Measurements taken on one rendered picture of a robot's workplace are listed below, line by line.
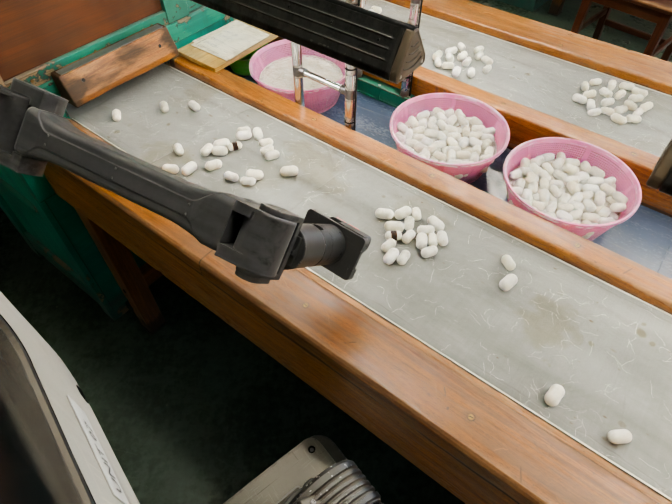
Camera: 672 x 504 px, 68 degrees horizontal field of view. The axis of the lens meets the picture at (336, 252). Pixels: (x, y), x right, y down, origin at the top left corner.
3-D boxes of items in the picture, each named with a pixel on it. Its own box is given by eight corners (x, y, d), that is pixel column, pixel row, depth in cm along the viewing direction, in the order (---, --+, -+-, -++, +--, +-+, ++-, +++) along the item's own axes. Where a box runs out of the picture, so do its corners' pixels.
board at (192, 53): (215, 73, 126) (214, 68, 125) (176, 54, 132) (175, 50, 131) (300, 24, 143) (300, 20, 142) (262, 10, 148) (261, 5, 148)
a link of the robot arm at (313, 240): (291, 278, 59) (307, 234, 58) (249, 254, 62) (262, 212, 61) (321, 273, 65) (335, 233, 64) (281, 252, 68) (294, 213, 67)
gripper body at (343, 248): (315, 208, 73) (286, 206, 66) (372, 239, 68) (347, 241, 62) (298, 247, 74) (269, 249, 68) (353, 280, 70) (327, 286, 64)
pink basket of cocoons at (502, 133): (493, 208, 108) (505, 175, 100) (374, 184, 112) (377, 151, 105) (503, 136, 124) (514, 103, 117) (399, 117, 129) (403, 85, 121)
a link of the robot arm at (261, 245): (-27, 152, 63) (-1, 72, 62) (13, 160, 69) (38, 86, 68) (256, 295, 53) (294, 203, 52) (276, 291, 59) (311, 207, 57)
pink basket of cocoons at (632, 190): (594, 280, 95) (616, 248, 88) (470, 218, 106) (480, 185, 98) (637, 203, 109) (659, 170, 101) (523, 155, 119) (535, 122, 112)
